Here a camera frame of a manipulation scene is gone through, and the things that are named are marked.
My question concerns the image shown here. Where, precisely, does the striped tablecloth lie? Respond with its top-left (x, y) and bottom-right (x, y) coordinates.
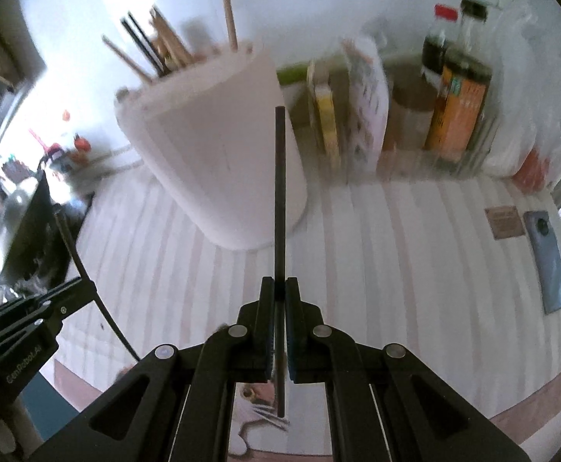
top-left (35, 168), bottom-right (561, 458)

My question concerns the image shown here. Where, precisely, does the orange packet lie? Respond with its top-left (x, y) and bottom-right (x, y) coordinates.
top-left (513, 149), bottom-right (553, 194)

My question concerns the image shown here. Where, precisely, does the brown printed card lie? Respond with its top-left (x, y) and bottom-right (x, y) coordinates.
top-left (484, 206), bottom-right (523, 240)

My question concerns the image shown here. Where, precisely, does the dark sauce bottle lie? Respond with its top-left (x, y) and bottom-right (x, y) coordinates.
top-left (422, 4), bottom-right (460, 84)

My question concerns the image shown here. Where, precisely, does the blue smartphone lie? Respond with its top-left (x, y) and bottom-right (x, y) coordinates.
top-left (523, 210), bottom-right (561, 316)

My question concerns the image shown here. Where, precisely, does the jar with orange label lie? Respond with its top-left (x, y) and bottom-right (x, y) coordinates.
top-left (424, 0), bottom-right (494, 167)

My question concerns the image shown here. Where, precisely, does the white plastic bag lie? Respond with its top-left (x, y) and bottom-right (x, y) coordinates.
top-left (483, 5), bottom-right (558, 188)

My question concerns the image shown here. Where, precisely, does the dark appliance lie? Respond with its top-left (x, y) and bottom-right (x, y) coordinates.
top-left (0, 172), bottom-right (56, 290)

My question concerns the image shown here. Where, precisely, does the brown jar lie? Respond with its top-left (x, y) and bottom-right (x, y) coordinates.
top-left (381, 64), bottom-right (438, 165)

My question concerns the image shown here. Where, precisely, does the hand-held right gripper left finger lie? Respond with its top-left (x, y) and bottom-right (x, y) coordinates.
top-left (28, 275), bottom-right (276, 462)

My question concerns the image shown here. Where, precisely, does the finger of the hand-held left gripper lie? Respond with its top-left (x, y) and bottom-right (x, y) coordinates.
top-left (44, 276), bottom-right (95, 321)

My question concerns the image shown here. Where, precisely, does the white plastic container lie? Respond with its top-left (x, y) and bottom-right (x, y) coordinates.
top-left (114, 38), bottom-right (309, 251)

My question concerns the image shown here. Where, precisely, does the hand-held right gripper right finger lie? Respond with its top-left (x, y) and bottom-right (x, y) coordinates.
top-left (285, 276), bottom-right (534, 462)

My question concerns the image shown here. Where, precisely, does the white printed packet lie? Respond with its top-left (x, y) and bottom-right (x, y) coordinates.
top-left (340, 35), bottom-right (391, 179)

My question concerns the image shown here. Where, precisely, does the green box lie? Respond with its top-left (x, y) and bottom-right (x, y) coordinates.
top-left (277, 64), bottom-right (312, 85)

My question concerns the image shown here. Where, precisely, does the yellow box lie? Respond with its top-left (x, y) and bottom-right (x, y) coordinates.
top-left (306, 60), bottom-right (347, 169)

